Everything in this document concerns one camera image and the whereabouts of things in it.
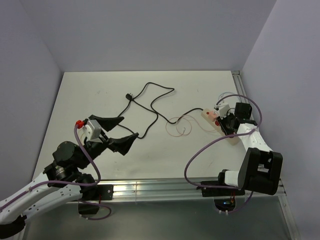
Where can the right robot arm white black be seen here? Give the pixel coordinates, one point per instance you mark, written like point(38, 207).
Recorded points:
point(261, 167)

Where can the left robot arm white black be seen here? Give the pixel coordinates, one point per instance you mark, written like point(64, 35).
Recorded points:
point(72, 176)

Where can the beige power strip red sockets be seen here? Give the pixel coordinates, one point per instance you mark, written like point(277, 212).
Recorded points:
point(217, 127)

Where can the aluminium frame rail front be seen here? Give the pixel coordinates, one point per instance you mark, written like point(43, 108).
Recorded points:
point(157, 189)

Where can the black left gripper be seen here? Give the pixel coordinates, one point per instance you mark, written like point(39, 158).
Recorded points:
point(123, 144)

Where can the pink charger plug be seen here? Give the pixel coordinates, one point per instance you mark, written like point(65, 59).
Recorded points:
point(212, 116)

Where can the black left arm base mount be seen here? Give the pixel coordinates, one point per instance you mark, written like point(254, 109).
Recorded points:
point(91, 201)

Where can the aluminium side rail right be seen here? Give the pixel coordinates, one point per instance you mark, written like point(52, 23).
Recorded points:
point(238, 82)

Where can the left wrist camera grey red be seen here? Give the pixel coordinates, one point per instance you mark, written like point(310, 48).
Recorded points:
point(91, 130)

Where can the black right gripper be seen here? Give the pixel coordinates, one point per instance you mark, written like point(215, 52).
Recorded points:
point(227, 131)

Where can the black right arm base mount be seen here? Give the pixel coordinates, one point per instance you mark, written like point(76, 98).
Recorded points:
point(225, 204)

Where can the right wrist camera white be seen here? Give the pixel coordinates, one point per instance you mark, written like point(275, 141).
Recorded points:
point(221, 109)

